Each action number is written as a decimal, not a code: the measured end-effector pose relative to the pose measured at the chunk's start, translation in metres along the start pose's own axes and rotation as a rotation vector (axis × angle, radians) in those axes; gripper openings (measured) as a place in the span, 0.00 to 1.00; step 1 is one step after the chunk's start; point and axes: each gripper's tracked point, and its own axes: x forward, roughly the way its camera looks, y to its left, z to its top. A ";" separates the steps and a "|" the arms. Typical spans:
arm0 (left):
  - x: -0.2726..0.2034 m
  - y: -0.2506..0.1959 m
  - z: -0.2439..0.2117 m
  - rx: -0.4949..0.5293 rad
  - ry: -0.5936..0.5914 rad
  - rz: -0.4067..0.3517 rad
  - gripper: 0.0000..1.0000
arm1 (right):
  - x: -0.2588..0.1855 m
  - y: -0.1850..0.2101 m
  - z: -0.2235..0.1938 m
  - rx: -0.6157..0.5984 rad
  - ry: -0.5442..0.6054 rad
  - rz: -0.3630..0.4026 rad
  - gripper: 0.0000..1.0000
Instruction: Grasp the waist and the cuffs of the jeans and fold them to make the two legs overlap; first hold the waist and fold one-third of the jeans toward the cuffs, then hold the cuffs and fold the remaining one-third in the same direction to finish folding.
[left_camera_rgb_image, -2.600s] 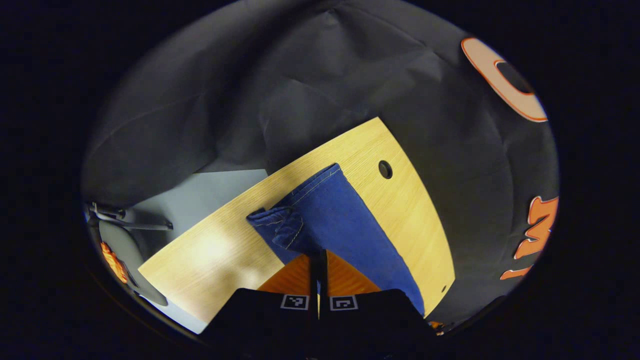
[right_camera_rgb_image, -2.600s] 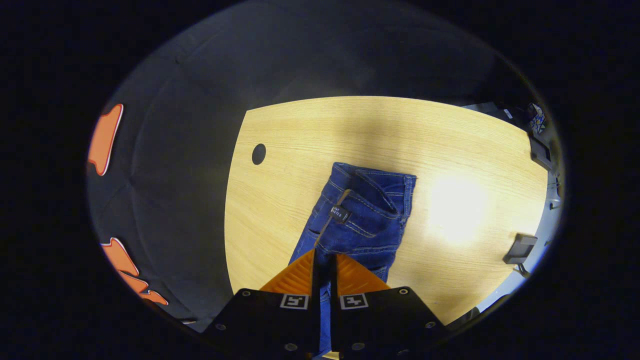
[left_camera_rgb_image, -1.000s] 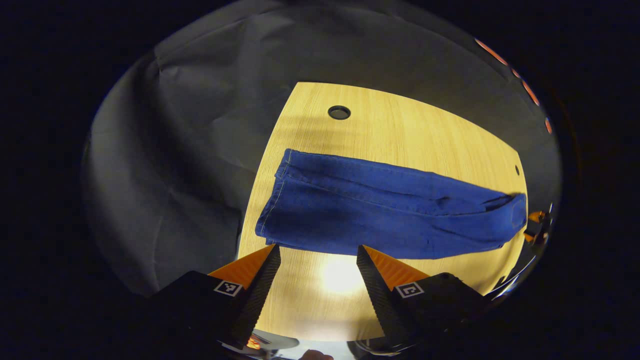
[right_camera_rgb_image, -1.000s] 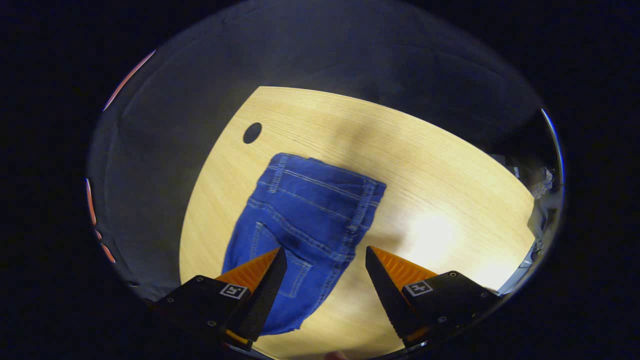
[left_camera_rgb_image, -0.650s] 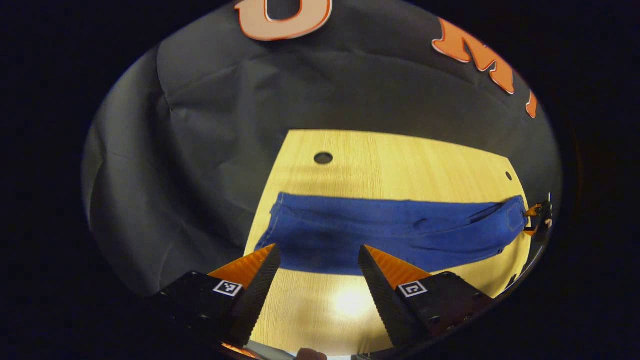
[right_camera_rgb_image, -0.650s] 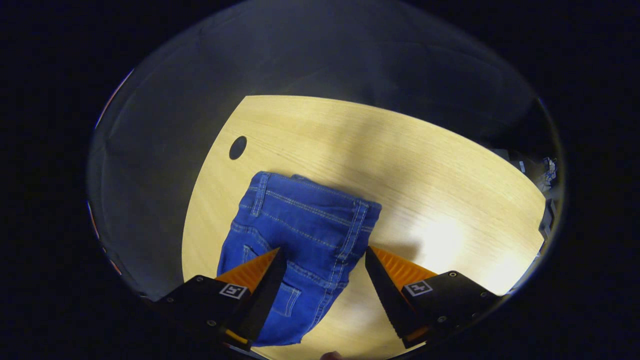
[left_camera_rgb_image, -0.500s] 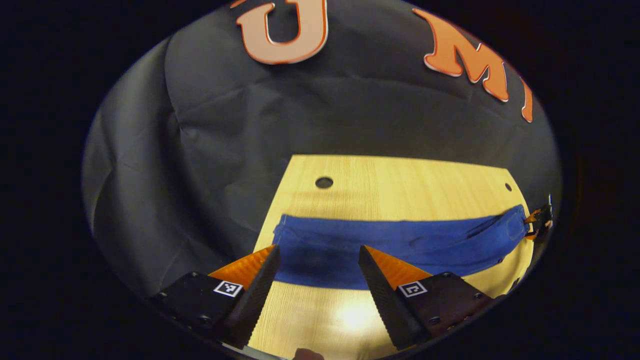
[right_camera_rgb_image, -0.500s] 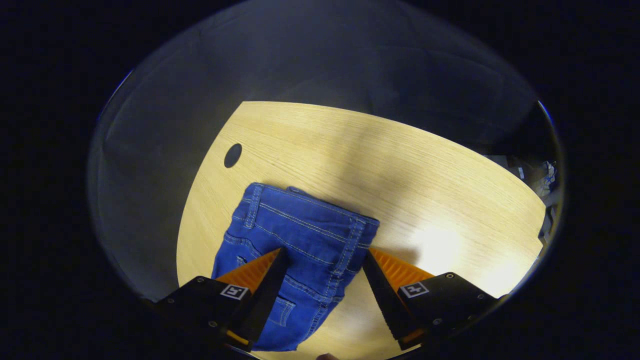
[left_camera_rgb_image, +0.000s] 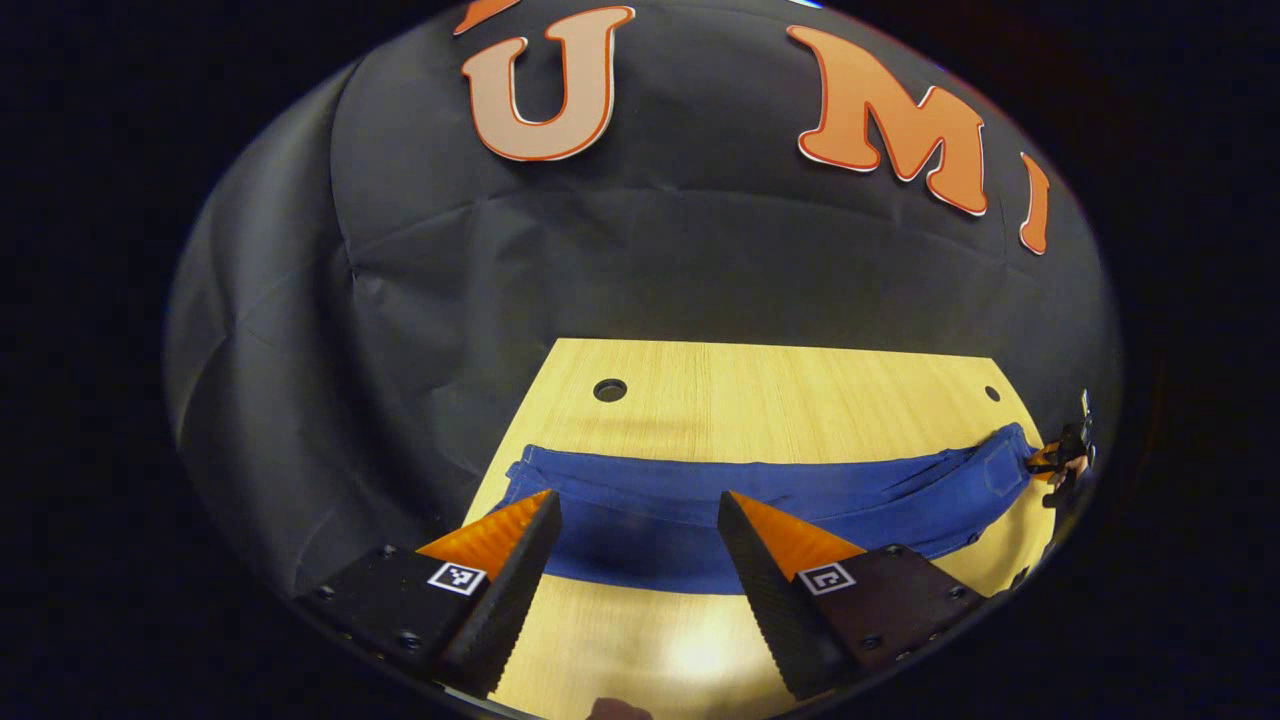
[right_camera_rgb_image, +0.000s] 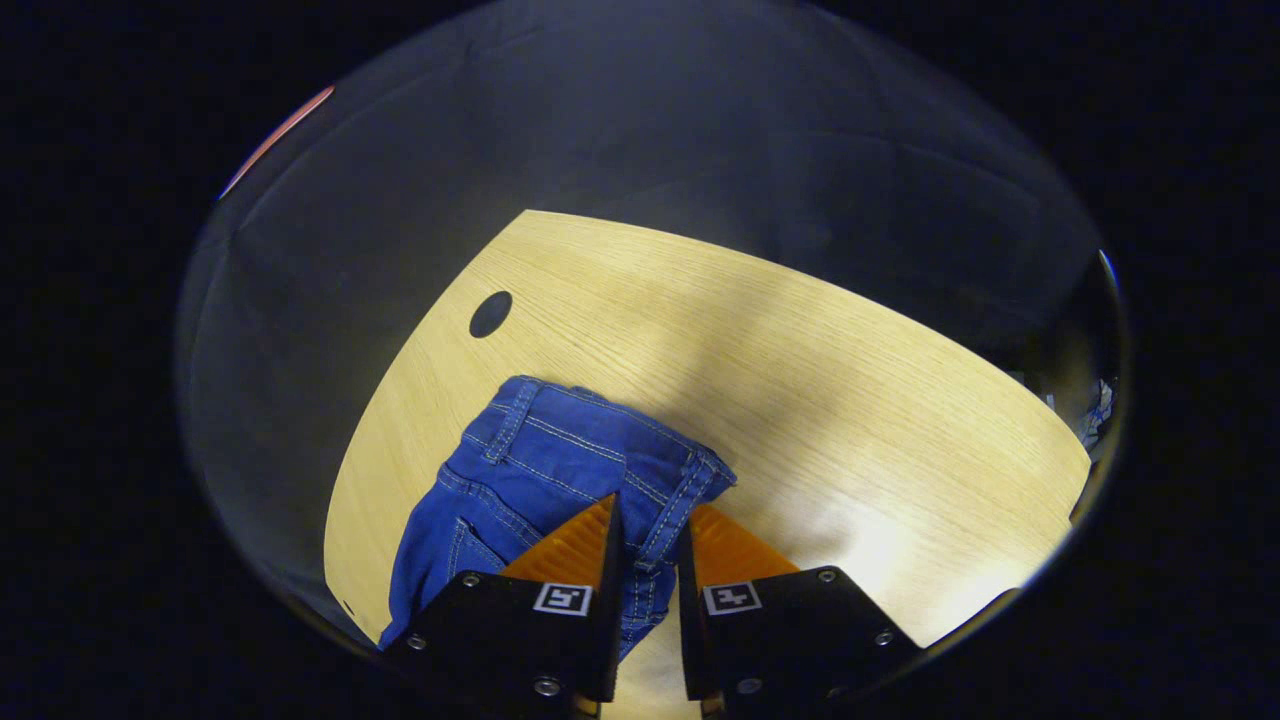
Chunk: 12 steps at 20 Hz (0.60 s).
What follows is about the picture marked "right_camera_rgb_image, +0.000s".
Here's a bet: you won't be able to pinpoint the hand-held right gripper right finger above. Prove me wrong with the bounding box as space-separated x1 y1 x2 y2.
676 502 928 703

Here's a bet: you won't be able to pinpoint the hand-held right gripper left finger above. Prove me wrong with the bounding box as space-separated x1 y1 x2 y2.
383 491 628 708

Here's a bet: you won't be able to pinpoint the blue denim jeans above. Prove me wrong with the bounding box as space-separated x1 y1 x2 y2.
377 374 739 663

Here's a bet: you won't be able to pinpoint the blue white clutter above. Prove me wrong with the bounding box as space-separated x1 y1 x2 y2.
1078 378 1117 453

